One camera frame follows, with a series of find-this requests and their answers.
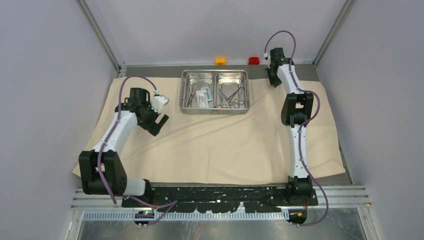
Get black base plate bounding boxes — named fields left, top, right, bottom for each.
left=140, top=186, right=318, bottom=214

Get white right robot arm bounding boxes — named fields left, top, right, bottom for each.
left=266, top=47, right=314, bottom=205

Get yellow block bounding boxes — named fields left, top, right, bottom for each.
left=214, top=57, right=227, bottom=66

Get green white sterile packet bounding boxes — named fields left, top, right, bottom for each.
left=195, top=87, right=213, bottom=109

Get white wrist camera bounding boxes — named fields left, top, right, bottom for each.
left=263, top=52, right=271, bottom=66
left=150, top=94, right=169, bottom=114

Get steel mesh instrument tray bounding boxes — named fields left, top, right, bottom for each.
left=179, top=69, right=251, bottom=115

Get cream cloth wrap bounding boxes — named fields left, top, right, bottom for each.
left=72, top=77, right=347, bottom=186

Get steel forceps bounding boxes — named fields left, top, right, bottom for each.
left=186, top=79, right=203, bottom=108

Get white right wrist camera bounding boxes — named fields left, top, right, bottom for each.
left=263, top=52, right=271, bottom=66

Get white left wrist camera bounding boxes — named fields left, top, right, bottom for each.
left=150, top=94, right=169, bottom=114

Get steel scissors pile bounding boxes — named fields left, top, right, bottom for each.
left=216, top=85, right=247, bottom=109

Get red block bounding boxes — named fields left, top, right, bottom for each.
left=248, top=56, right=261, bottom=65

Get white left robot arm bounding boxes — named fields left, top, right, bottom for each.
left=78, top=88, right=169, bottom=207

